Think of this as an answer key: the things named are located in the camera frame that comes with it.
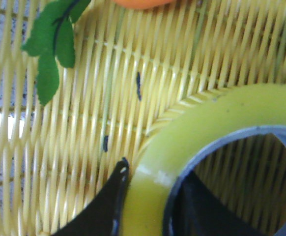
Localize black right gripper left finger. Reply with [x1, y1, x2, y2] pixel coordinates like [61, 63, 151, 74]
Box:
[53, 157, 129, 236]

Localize yellow tape roll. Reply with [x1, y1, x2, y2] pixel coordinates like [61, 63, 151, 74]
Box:
[120, 84, 286, 236]

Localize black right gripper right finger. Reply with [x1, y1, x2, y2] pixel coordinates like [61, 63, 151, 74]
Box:
[179, 172, 263, 236]

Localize yellow wicker basket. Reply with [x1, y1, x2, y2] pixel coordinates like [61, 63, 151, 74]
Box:
[0, 0, 286, 236]

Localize orange toy carrot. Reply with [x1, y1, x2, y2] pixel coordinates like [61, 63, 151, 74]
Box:
[22, 0, 172, 106]

